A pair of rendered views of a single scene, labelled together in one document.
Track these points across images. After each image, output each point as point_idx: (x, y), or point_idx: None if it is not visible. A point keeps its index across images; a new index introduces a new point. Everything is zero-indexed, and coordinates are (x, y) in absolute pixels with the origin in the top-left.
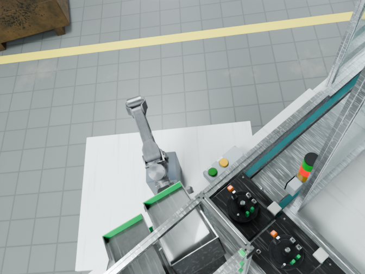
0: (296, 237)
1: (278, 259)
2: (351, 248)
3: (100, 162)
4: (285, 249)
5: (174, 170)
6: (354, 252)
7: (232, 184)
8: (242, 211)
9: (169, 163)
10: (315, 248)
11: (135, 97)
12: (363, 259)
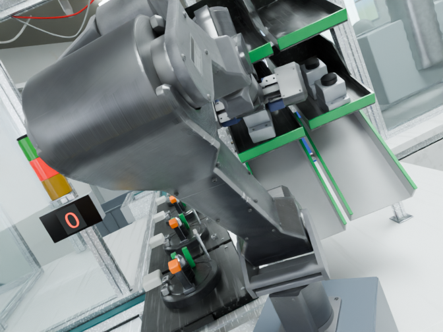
0: (162, 254)
1: (198, 228)
2: (133, 280)
3: None
4: (178, 219)
5: (269, 304)
6: (134, 278)
7: (176, 323)
8: (195, 270)
9: (275, 326)
10: (156, 247)
11: (60, 64)
12: (134, 273)
